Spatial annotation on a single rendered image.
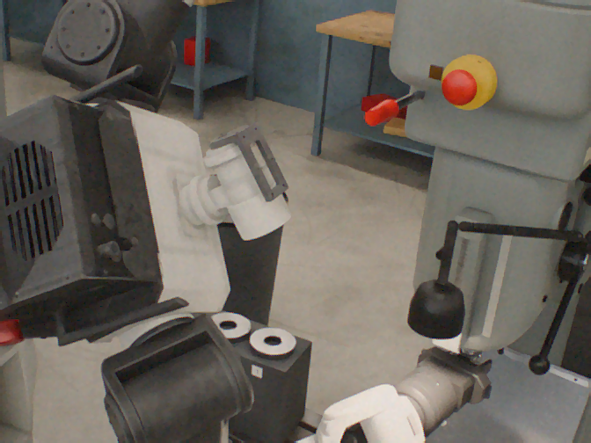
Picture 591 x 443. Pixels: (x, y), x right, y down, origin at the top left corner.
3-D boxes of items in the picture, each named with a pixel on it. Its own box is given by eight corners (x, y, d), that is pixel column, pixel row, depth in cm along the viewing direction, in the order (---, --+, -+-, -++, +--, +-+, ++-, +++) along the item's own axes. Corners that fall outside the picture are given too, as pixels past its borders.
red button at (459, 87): (469, 111, 89) (475, 76, 88) (435, 103, 91) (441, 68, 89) (479, 105, 92) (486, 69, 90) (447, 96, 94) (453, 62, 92)
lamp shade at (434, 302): (409, 337, 103) (416, 295, 101) (404, 307, 110) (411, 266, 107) (466, 342, 103) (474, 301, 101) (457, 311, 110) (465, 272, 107)
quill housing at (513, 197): (518, 380, 118) (567, 177, 104) (390, 329, 128) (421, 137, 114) (556, 323, 133) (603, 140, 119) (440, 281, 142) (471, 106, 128)
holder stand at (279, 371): (278, 449, 160) (286, 366, 151) (184, 411, 168) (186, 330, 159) (304, 415, 170) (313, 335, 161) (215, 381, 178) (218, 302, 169)
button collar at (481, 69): (485, 115, 92) (496, 63, 89) (436, 103, 94) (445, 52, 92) (492, 112, 93) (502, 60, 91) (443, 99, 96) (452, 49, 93)
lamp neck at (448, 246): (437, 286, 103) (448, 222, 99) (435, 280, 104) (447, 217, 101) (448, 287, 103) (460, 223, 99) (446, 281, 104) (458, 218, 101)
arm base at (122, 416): (134, 482, 95) (136, 456, 85) (89, 386, 99) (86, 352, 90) (246, 423, 101) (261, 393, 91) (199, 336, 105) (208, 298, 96)
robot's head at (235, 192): (218, 250, 97) (281, 228, 93) (178, 176, 94) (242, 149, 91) (239, 228, 103) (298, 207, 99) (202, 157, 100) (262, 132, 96)
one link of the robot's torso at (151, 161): (-111, 414, 91) (133, 339, 75) (-142, 133, 99) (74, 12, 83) (78, 390, 117) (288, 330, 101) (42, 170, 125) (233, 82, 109)
